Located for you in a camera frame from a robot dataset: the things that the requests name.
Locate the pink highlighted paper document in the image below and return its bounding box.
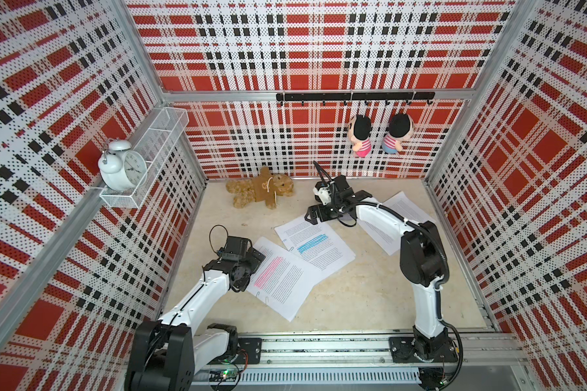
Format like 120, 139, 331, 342
246, 237, 321, 322

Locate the yellow highlighted paper document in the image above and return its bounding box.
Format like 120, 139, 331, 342
355, 192, 436, 256

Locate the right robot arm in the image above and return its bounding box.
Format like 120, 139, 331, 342
304, 170, 449, 342

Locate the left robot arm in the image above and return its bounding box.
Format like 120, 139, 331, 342
124, 236, 266, 390

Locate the blue highlighted paper document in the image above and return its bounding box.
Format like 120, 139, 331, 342
275, 216, 355, 281

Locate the brown teddy bear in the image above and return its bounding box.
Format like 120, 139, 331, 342
226, 166, 294, 210

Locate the pink striped plush doll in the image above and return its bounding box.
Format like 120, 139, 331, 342
347, 115, 372, 158

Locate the blue striped plush doll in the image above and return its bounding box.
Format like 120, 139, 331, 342
382, 113, 414, 154

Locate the white alarm clock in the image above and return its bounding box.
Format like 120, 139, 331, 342
98, 139, 148, 192

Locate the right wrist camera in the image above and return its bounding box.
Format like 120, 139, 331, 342
313, 182, 332, 205

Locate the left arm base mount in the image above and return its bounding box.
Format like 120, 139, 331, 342
210, 337, 263, 367

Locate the black wall hook rail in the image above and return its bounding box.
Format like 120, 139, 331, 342
276, 91, 435, 103

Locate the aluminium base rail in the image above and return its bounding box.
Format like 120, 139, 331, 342
194, 330, 537, 390

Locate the white wire shelf basket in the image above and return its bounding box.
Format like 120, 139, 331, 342
99, 108, 188, 210

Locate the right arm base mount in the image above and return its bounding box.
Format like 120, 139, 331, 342
389, 334, 458, 363

